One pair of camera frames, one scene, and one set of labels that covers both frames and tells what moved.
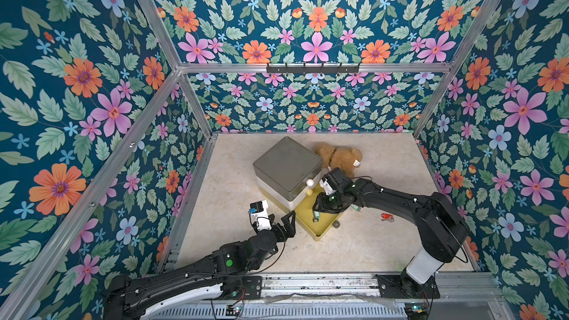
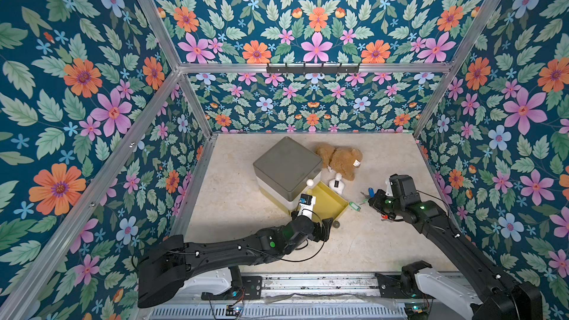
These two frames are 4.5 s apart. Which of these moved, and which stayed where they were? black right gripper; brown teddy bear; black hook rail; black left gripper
Moved: black right gripper; black left gripper
Stayed: brown teddy bear; black hook rail
